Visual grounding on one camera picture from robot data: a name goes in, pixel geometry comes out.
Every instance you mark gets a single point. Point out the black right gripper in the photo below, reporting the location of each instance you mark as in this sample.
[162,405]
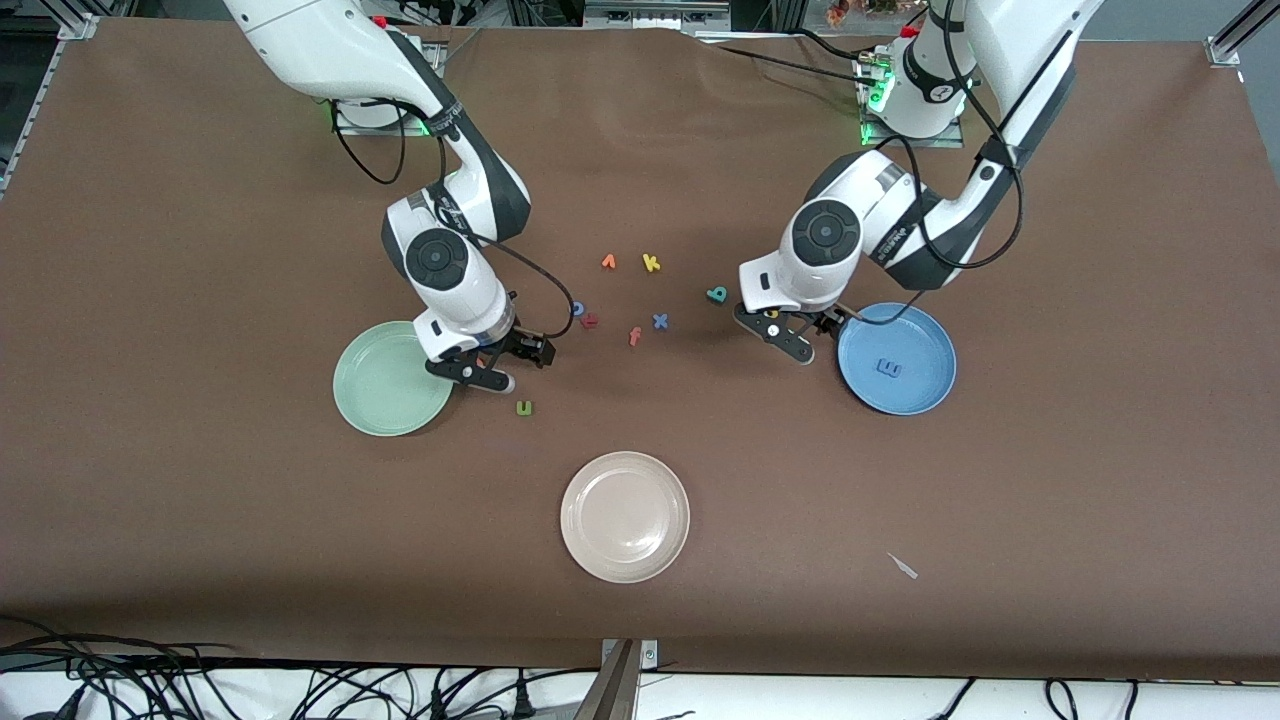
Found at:
[517,344]

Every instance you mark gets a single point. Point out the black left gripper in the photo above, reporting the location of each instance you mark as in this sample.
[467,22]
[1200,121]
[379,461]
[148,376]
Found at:
[826,322]

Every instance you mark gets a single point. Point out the blue foam letter m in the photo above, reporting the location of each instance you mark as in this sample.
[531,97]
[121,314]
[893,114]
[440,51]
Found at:
[888,368]

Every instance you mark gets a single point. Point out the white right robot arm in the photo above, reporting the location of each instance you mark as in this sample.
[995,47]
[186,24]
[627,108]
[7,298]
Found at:
[330,40]

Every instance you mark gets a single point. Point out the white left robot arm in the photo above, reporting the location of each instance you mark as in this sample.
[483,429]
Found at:
[1020,40]

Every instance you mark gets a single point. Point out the blue plate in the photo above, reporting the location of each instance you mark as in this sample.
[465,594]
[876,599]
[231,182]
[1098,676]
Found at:
[905,385]

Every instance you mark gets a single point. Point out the pale green plate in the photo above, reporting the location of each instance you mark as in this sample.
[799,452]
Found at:
[380,390]

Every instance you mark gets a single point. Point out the beige plate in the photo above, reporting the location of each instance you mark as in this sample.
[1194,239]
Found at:
[625,517]

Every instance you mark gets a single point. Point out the brown table cover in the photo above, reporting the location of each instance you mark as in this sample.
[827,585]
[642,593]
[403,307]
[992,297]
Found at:
[640,160]

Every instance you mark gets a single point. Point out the small white tape scrap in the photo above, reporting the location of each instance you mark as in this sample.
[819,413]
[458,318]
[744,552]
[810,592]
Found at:
[905,568]

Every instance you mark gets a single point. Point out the orange flower decoration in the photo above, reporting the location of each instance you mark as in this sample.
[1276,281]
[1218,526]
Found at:
[838,12]

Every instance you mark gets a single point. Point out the black power plug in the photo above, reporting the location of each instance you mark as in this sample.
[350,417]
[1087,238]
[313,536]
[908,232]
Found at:
[437,703]
[520,697]

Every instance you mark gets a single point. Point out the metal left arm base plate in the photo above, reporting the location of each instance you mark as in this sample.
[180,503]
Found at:
[910,142]

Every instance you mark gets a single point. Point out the small metal bracket plate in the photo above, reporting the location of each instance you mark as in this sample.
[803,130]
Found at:
[650,654]

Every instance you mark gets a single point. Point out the grey camera post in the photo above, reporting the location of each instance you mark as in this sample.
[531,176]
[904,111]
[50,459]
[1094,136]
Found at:
[612,690]

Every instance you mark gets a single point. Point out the grey metal rail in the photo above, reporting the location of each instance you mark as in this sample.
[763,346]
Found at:
[655,12]

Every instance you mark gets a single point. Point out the aluminium frame rail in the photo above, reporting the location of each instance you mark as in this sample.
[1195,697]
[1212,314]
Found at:
[80,27]
[1222,50]

